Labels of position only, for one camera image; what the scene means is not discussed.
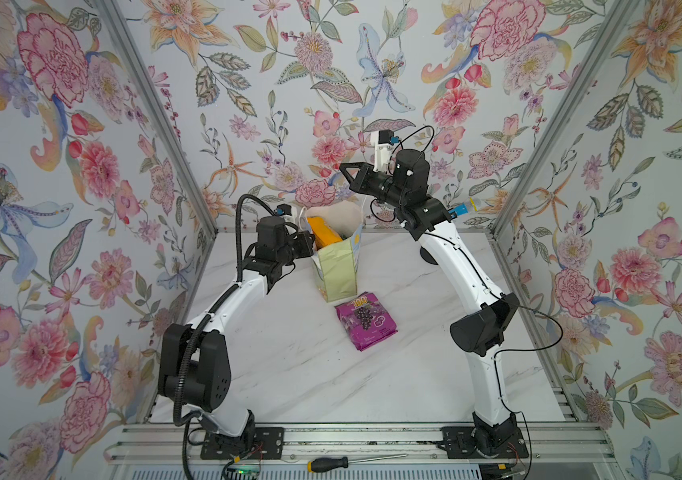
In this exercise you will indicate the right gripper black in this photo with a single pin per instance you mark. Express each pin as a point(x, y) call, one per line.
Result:
point(368, 176)

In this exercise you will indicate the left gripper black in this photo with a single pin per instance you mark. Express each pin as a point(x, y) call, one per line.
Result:
point(305, 248)

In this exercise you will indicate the yellow orange snack bag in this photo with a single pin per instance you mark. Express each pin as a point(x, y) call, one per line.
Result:
point(324, 235)

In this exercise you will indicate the paper bag white green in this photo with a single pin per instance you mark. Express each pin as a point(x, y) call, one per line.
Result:
point(336, 265)

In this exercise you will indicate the purple magenta snack bag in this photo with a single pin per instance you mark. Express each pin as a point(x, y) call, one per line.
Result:
point(366, 321)

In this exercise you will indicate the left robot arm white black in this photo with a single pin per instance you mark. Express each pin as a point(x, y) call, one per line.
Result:
point(195, 370)

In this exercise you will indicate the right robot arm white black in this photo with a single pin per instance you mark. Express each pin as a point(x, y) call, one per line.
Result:
point(496, 430)

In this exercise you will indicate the black yellow screwdriver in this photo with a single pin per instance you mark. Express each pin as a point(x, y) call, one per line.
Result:
point(327, 464)

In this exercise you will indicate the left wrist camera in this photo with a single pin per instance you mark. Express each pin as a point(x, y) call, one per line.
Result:
point(285, 211)

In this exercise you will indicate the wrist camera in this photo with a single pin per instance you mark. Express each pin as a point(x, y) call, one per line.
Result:
point(383, 142)
point(285, 211)

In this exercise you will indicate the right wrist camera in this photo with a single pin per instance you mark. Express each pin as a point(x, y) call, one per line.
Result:
point(383, 142)

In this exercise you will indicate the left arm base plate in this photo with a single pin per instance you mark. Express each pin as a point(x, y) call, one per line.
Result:
point(264, 443)

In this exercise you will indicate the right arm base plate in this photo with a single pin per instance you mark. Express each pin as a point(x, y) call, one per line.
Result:
point(468, 442)

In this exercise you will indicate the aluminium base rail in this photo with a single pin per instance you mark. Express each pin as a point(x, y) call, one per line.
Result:
point(543, 442)

